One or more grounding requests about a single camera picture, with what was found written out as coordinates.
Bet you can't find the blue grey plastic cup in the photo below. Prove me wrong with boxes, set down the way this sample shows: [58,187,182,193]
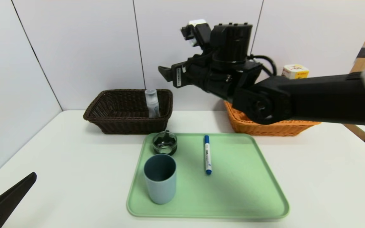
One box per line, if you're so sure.
[144,154,177,205]

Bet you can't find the clear plastic bottle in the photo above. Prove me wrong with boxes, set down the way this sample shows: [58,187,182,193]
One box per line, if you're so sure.
[144,89,161,118]

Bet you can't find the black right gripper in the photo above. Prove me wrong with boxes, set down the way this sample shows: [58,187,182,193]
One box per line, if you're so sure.
[158,61,212,94]

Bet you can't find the orange wicker basket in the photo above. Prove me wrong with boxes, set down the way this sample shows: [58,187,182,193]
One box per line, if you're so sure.
[223,101,322,136]

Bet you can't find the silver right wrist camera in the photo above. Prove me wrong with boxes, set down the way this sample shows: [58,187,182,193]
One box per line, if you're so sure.
[181,20,212,48]

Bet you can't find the light green plastic tray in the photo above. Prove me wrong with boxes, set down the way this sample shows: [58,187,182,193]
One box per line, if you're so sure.
[126,132,290,219]

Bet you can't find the dark glass ashtray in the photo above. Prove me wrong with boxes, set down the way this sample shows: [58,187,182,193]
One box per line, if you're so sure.
[152,130,177,155]

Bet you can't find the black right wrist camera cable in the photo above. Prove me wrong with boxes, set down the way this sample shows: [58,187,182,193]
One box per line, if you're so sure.
[249,54,278,76]

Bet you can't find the blue white marker pen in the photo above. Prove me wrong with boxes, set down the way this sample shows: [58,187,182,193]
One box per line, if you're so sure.
[204,135,212,175]

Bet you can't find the yellow snack box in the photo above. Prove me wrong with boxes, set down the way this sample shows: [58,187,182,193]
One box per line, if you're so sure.
[281,64,310,79]

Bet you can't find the dark brown wicker basket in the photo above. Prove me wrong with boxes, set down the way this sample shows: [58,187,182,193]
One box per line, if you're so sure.
[83,89,173,135]

